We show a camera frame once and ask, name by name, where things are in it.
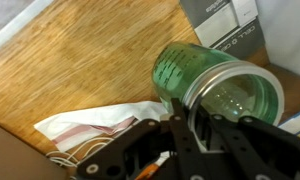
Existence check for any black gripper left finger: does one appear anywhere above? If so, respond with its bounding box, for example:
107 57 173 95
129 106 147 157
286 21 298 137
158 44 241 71
76 100 220 180

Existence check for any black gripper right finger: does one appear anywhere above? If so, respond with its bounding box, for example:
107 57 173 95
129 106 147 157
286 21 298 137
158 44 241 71
193 105 300 180

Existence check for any green glass jar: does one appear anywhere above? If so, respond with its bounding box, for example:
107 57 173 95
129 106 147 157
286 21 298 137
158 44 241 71
151 41 286 127

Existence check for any gray book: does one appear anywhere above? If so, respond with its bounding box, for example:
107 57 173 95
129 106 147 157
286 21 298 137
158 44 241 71
179 0 265 59

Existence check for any white plastic bag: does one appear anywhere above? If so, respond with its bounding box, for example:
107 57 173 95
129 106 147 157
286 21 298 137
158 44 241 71
34 101 167 152

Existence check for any white cable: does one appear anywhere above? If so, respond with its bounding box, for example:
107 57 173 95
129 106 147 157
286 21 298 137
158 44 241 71
45 135 118 168

